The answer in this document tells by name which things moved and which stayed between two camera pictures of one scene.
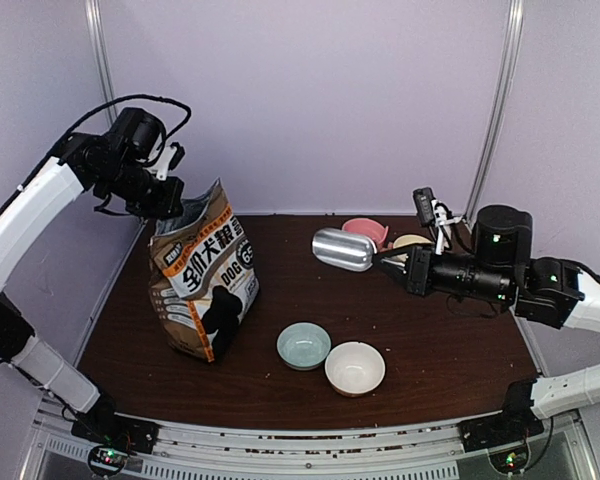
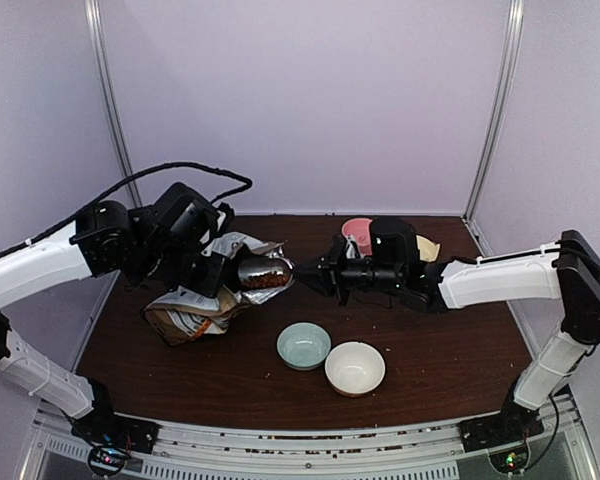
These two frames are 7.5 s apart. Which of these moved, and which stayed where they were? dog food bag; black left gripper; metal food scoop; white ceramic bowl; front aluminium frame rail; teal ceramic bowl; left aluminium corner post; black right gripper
Moved: black right gripper; dog food bag; black left gripper; metal food scoop
Stayed: left aluminium corner post; front aluminium frame rail; teal ceramic bowl; white ceramic bowl
